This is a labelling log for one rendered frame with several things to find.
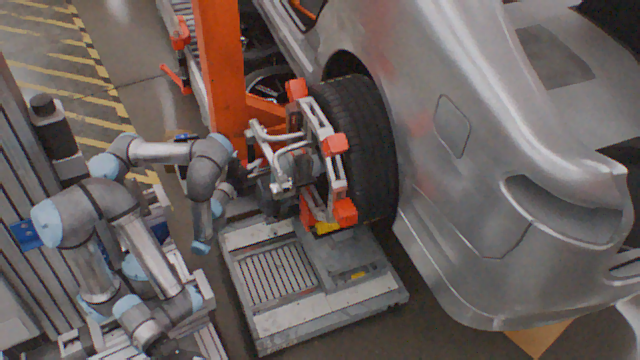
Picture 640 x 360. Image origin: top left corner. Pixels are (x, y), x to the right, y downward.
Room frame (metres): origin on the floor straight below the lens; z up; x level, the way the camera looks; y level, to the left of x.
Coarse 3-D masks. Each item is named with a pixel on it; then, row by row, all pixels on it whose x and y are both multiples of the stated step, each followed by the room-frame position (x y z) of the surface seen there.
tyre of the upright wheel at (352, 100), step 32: (320, 96) 1.73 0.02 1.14; (352, 96) 1.70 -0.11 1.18; (352, 128) 1.54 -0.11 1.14; (384, 128) 1.57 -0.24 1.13; (352, 160) 1.45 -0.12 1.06; (384, 160) 1.48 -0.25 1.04; (320, 192) 1.69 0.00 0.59; (352, 192) 1.41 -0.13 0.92; (384, 192) 1.42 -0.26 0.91; (352, 224) 1.39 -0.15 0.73
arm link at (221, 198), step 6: (216, 192) 1.43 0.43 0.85; (222, 192) 1.44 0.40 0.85; (216, 198) 1.40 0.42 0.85; (222, 198) 1.41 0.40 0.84; (228, 198) 1.43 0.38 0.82; (216, 204) 1.37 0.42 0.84; (222, 204) 1.39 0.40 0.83; (216, 210) 1.35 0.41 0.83; (222, 210) 1.38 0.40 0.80; (216, 216) 1.34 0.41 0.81
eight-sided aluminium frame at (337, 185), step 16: (288, 112) 1.83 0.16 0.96; (304, 112) 1.67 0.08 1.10; (320, 112) 1.66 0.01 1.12; (288, 128) 1.84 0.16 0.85; (320, 128) 1.56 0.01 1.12; (288, 144) 1.84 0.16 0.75; (320, 144) 1.52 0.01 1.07; (336, 160) 1.47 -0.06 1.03; (336, 176) 1.44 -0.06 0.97; (304, 192) 1.66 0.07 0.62; (336, 192) 1.39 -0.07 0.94; (320, 208) 1.56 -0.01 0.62
